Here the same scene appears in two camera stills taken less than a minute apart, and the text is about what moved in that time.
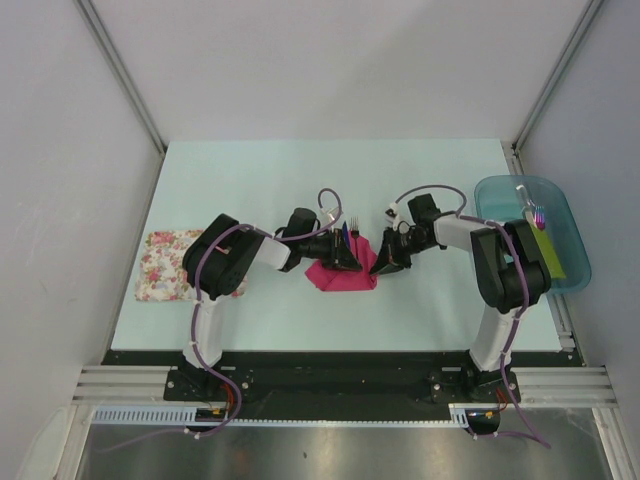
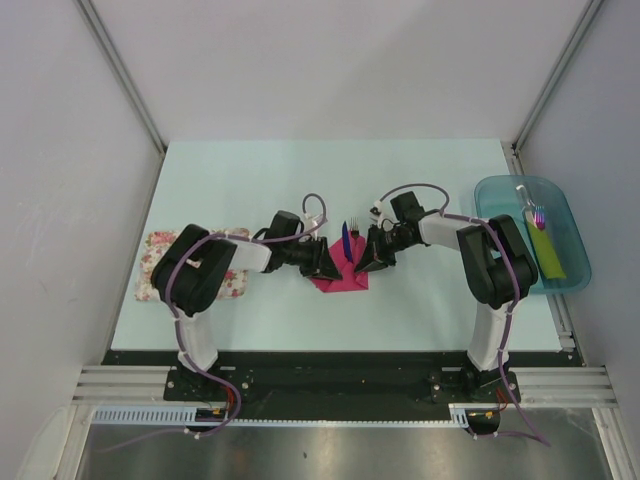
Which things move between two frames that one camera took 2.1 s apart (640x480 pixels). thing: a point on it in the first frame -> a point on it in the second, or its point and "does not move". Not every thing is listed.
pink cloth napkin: x=328 y=278 does not move
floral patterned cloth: x=161 y=268 does not move
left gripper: x=339 y=256 -> x=320 y=255
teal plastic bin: x=498 y=201 does not move
